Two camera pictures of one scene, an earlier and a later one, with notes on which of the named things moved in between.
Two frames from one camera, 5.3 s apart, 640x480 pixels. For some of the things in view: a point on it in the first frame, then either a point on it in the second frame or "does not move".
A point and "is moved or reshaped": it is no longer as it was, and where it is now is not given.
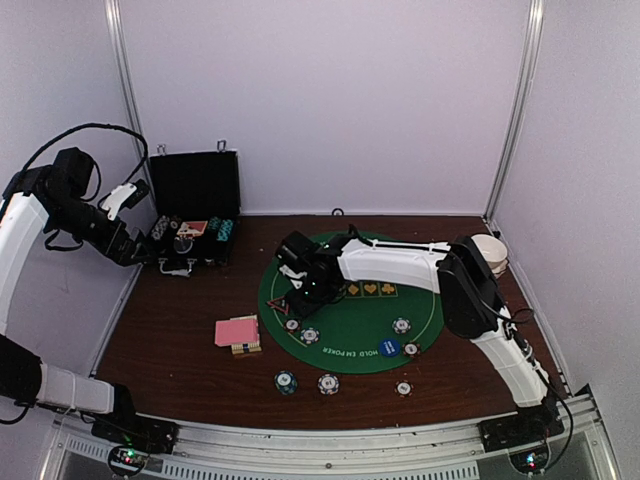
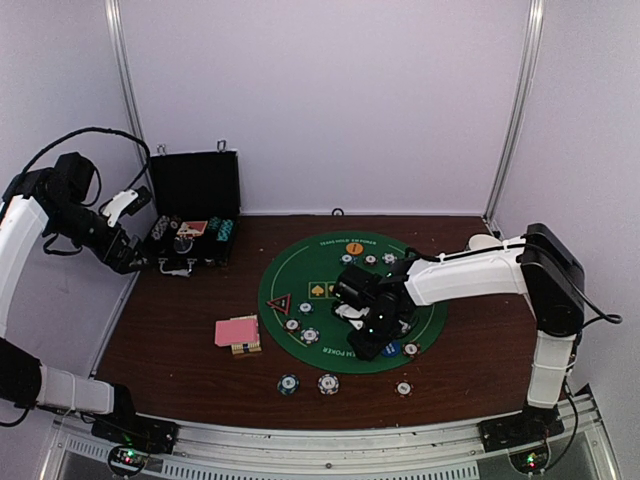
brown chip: x=411 y=349 does not move
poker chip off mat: x=404 y=388 does not move
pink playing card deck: x=237 y=330 does not move
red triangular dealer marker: x=280 y=304 does not move
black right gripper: x=304 y=307 -> x=368 y=349
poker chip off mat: x=286 y=382 is moved or reshaped
